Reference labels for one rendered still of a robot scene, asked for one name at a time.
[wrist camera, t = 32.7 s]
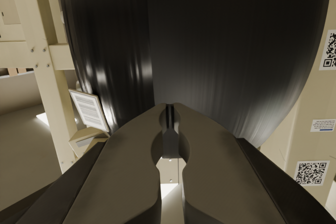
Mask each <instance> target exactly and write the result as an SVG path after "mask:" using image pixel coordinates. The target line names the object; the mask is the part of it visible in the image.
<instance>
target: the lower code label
mask: <svg viewBox="0 0 336 224"><path fill-rule="evenodd" d="M321 70H336V29H328V32H327V36H326V40H325V45H324V49H323V53H322V58H321V62H320V66H319V71H321Z"/></svg>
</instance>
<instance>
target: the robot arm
mask: <svg viewBox="0 0 336 224"><path fill-rule="evenodd" d="M170 117H171V128H172V129H174V130H175V131H176V132H177V133H178V153H179V155H180V156H181V157H182V158H183V160H184V161H185V163H186V165H185V167H184V168H183V170H182V208H183V217H184V224H336V220H335V219H334V218H333V217H332V216H331V214H330V213H329V212H328V211H327V210H326V209H325V208H324V207H323V206H322V205H321V204H320V203H319V202H318V201H317V200H316V199H315V198H314V197H313V196H312V195H311V194H310V193H309V192H308V191H307V190H306V189H304V188H303V187H302V186H301V185H300V184H299V183H298V182H296V181H295V180H294V179H293V178H292V177H290V176H289V175H288V174H287V173H286V172H284V171H283V170H282V169H281V168H280V167H278V166H277V165H276V164H275V163H274V162H272V161H271V160H270V159H269V158H268V157H266V156H265V155H264V154H263V153H261V152H260V151H259V150H258V149H257V148H255V147H254V146H253V145H252V144H251V143H249V142H248V141H247V140H246V139H245V138H236V137H235V136H234V135H233V134H232V133H230V132H229V131H228V130H227V129H225V128H224V127H223V126H221V125H220V124H218V123H217V122H215V121H214V120H212V119H210V118H209V117H207V116H205V115H203V114H201V113H199V112H197V111H195V110H193V109H191V108H189V107H187V106H185V105H184V104H182V103H179V102H175V103H173V104H167V103H159V104H157V105H156V106H154V107H152V108H151V109H149V110H147V111H146V112H144V113H142V114H140V115H139V116H137V117H135V118H134V119H132V120H130V121H129V122H127V123H126V124H125V125H123V126H122V127H121V128H119V129H118V130H117V131H116V132H115V133H113V134H112V135H111V136H110V137H109V138H108V139H107V140H106V141H105V142H97V143H96V144H95V145H94V146H93V147H92V148H91V149H89V150H88V151H87V152H86V153H85V154H84V155H83V156H82V157H81V158H80V159H79V160H78V161H76V162H75V163H74V164H73V165H72V166H71V167H70V168H69V169H68V170H67V171H66V172H65V173H63V174H62V175H61V176H60V177H59V178H58V179H57V180H56V181H55V182H54V183H53V184H52V185H50V186H49V187H48V188H47V189H46V190H45V191H44V192H43V193H42V194H41V195H40V196H39V197H38V198H37V199H36V200H35V201H34V202H33V203H32V204H31V205H30V206H29V208H28V209H27V210H26V211H25V212H24V213H23V214H22V216H21V217H20V218H19V219H18V220H17V222H16V223H15V224H161V214H162V193H161V179H160V171H159V169H158V168H157V167H156V165H157V163H158V161H159V160H160V158H161V157H162V156H163V154H164V149H163V134H164V133H165V132H166V131H167V129H170Z"/></svg>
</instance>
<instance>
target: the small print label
mask: <svg viewBox="0 0 336 224"><path fill-rule="evenodd" d="M335 124H336V119H313V121H312V126H311V130H310V132H332V131H334V128H335Z"/></svg>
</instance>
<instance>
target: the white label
mask: <svg viewBox="0 0 336 224"><path fill-rule="evenodd" d="M68 90H69V92H70V95H71V97H72V99H73V101H74V103H75V106H76V108H77V110H78V112H79V114H80V117H81V119H82V121H83V123H84V124H85V125H88V126H91V127H94V128H97V129H100V130H103V131H106V132H109V131H110V130H109V127H108V124H107V121H106V118H105V116H104V113H103V110H102V107H101V104H100V101H99V98H98V96H97V95H94V94H90V93H86V92H82V91H79V90H75V89H71V88H69V89H68Z"/></svg>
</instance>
